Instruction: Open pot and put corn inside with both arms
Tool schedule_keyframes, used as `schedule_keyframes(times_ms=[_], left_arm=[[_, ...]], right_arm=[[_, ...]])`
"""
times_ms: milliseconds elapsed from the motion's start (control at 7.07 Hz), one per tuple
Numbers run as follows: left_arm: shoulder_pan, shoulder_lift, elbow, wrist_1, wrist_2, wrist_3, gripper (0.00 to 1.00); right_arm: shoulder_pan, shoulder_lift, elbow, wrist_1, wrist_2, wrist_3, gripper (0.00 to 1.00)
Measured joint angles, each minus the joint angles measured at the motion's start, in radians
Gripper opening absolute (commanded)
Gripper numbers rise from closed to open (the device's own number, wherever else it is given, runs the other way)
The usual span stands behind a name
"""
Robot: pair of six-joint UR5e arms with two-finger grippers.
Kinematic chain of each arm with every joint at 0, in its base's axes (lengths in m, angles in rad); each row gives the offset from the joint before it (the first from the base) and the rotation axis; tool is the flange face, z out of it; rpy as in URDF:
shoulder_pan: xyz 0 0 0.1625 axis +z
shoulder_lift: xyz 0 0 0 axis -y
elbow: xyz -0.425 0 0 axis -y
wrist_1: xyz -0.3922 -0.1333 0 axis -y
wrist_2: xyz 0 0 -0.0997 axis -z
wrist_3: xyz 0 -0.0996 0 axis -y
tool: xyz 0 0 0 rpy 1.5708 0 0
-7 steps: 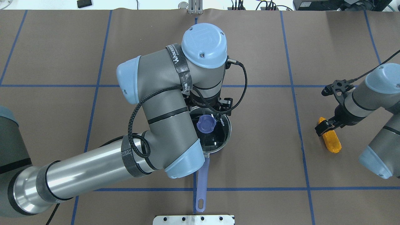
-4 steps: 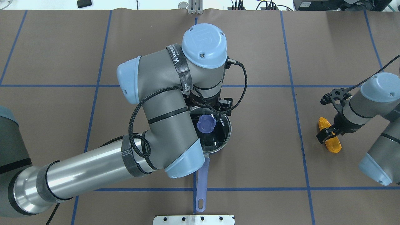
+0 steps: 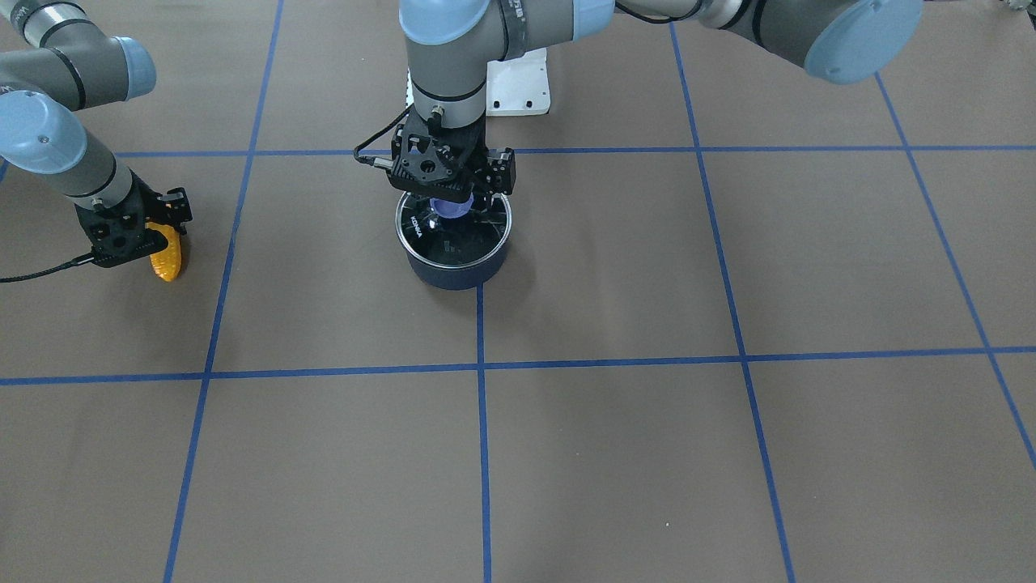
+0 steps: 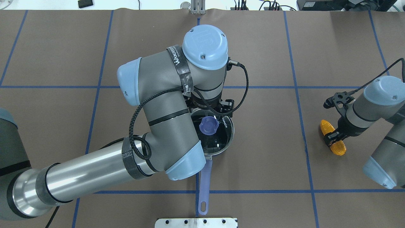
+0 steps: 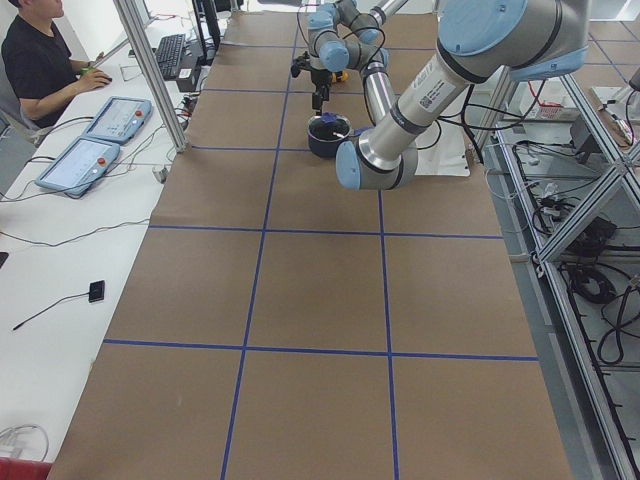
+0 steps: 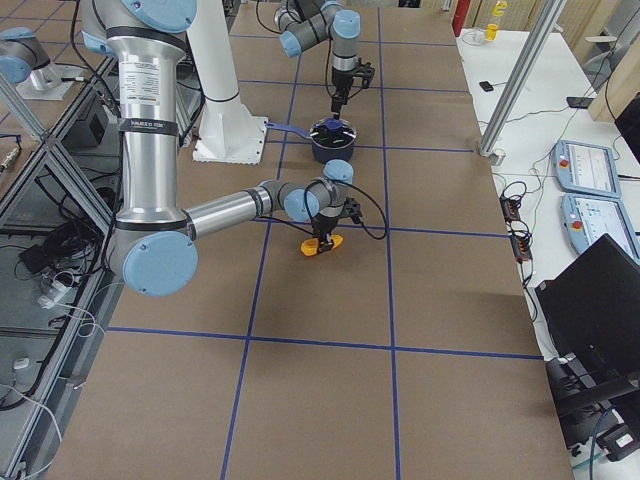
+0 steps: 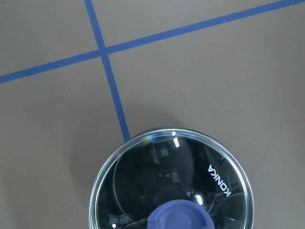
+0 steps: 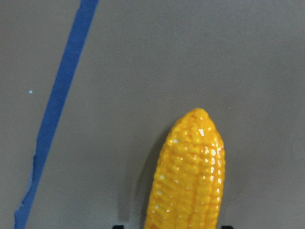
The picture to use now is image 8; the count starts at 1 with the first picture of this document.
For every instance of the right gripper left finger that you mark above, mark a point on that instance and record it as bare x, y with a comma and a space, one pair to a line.
118, 227

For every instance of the yellow toy corn cob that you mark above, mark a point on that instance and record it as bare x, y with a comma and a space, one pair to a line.
188, 183

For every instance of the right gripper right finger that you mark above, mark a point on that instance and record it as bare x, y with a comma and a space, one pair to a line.
227, 227

